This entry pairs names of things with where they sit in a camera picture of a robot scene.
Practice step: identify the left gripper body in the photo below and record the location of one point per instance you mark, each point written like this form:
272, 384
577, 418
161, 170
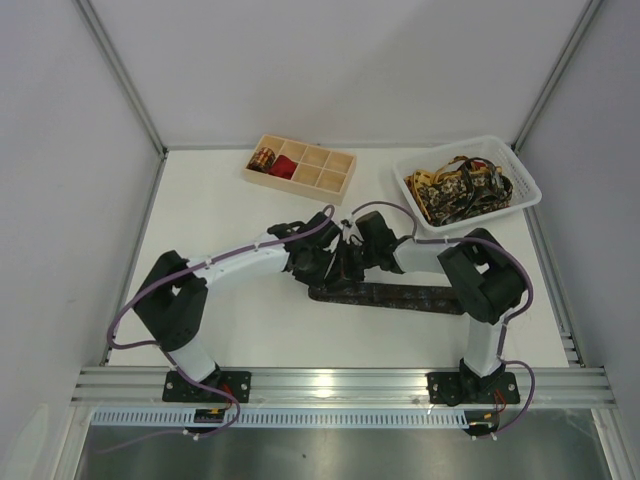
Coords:
322, 259

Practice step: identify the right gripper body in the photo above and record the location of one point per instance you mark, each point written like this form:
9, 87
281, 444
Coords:
357, 255

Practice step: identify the brown blue-flowered tie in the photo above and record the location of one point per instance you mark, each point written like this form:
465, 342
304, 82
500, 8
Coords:
431, 299

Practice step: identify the white plastic basket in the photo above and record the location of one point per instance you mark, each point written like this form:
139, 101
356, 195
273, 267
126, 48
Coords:
526, 193

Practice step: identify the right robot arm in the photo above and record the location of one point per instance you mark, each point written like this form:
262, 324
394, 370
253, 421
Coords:
487, 282

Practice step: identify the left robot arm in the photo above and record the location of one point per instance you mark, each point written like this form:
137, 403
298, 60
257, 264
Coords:
172, 299

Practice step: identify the yellow patterned tie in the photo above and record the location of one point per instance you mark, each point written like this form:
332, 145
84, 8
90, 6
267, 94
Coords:
434, 190

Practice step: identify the rolled red tie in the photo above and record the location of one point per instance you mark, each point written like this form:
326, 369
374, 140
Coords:
283, 167

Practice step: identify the rolled brown patterned tie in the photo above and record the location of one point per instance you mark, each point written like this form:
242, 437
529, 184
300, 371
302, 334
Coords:
262, 160

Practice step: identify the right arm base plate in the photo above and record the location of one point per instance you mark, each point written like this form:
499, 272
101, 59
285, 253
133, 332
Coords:
454, 388

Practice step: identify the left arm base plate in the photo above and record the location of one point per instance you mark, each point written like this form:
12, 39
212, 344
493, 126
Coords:
214, 389

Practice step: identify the white slotted cable duct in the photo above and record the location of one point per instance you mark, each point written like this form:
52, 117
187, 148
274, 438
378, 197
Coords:
279, 417

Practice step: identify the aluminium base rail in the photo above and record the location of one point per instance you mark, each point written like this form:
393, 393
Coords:
556, 388

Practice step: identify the right aluminium frame post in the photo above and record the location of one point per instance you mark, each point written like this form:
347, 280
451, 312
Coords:
578, 33

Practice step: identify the aluminium frame post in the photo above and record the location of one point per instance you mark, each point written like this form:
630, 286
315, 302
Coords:
120, 73
578, 33

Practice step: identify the left aluminium frame post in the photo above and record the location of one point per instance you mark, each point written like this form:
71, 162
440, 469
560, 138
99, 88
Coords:
120, 73

